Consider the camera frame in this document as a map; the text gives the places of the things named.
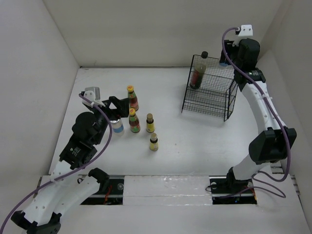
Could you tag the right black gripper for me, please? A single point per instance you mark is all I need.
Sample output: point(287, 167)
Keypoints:
point(229, 47)

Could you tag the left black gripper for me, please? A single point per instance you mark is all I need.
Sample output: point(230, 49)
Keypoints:
point(122, 105)

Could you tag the red sauce bottle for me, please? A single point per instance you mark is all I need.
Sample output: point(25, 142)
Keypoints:
point(133, 121)
point(133, 101)

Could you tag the dark soy sauce bottle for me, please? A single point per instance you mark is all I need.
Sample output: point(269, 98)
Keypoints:
point(199, 71)

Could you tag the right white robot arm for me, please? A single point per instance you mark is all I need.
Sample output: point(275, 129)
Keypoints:
point(244, 171)

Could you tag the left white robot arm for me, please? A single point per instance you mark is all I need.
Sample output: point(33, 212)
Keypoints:
point(55, 197)

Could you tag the far small yellow bottle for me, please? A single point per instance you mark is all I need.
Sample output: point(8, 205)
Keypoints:
point(150, 127)

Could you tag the small yellow bottle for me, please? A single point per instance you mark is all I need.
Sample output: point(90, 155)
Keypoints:
point(153, 142)
point(150, 127)

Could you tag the near small yellow bottle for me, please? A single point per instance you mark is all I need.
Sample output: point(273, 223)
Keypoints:
point(153, 142)

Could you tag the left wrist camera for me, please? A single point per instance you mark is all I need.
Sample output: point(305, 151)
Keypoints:
point(93, 95)

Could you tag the black wire rack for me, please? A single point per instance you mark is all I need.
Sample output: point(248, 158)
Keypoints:
point(217, 93)

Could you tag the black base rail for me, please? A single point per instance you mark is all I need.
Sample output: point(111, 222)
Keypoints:
point(176, 190)

